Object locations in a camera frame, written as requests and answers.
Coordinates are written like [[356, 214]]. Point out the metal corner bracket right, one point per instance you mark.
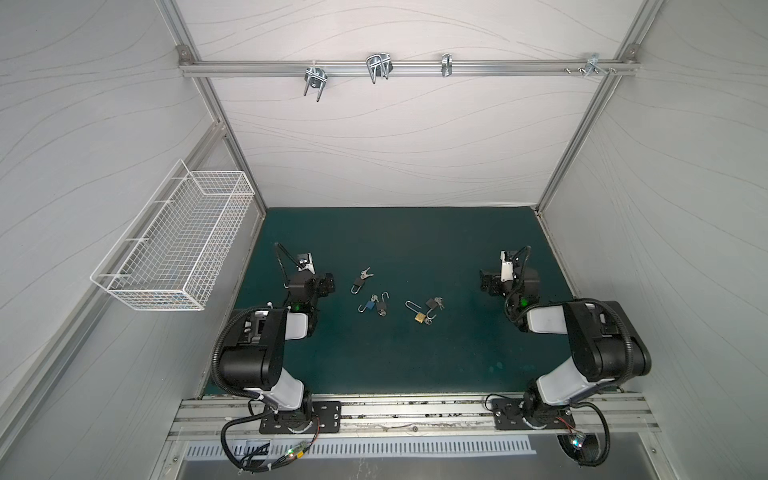
[[591, 67]]

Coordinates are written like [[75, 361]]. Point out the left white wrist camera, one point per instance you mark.
[[304, 262]]

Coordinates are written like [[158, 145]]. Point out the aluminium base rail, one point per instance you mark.
[[412, 414]]

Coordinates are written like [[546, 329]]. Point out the white slotted cable duct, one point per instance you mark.
[[379, 447]]

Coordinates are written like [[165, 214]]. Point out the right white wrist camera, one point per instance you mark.
[[507, 270]]

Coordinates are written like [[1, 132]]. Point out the white wire basket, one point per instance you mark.
[[169, 257]]

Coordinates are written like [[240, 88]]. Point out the dark padlock centre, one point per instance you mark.
[[382, 304]]

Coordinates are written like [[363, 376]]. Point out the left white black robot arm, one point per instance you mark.
[[248, 356]]

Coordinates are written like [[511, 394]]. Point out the brass padlock long shackle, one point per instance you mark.
[[419, 315]]

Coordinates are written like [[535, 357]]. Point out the metal U-bolt hook middle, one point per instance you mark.
[[379, 65]]

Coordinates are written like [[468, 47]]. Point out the metal U-bolt hook left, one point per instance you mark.
[[316, 79]]

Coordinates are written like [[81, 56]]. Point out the dark padlock with keys top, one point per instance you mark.
[[359, 283]]

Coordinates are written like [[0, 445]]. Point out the dark padlock with keys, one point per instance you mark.
[[434, 306], [359, 283]]

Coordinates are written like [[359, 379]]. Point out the green table mat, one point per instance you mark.
[[414, 254]]

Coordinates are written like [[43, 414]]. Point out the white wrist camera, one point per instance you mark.
[[304, 262], [507, 270]]

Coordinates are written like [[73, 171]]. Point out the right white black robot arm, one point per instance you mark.
[[605, 348]]

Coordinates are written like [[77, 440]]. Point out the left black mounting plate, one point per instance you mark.
[[321, 416]]

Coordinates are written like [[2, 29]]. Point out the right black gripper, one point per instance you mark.
[[491, 282]]

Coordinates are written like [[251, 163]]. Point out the small metal bracket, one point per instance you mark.
[[446, 65]]

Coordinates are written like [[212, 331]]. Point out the blue padlock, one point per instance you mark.
[[369, 305]]

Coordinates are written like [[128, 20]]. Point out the black mounting plate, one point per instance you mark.
[[321, 416], [523, 413]]

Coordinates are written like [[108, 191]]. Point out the aluminium cross rail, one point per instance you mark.
[[401, 68]]

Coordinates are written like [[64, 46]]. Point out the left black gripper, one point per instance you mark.
[[324, 285]]

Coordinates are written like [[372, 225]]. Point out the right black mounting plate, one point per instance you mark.
[[523, 413]]

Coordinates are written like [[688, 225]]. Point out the metal u-bolt hook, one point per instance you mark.
[[379, 65], [316, 79]]

